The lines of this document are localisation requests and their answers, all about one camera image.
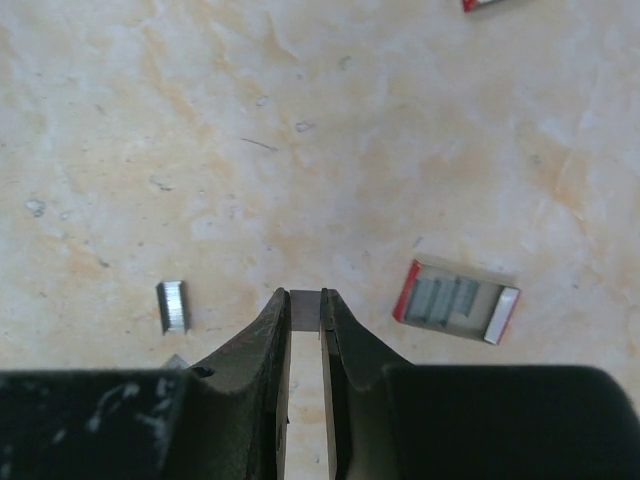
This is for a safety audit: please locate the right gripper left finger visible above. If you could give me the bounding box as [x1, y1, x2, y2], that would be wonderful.
[1, 289, 291, 479]

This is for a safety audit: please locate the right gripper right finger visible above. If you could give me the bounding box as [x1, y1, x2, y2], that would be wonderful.
[320, 289, 639, 479]

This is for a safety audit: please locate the staple strip piece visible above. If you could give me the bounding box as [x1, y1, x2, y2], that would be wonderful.
[160, 354, 191, 371]
[290, 290, 321, 332]
[156, 280, 190, 334]

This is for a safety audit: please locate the grey staple box tray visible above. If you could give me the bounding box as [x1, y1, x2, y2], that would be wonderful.
[392, 259, 521, 345]

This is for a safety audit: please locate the red staple box sleeve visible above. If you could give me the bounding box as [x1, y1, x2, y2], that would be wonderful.
[461, 0, 502, 13]

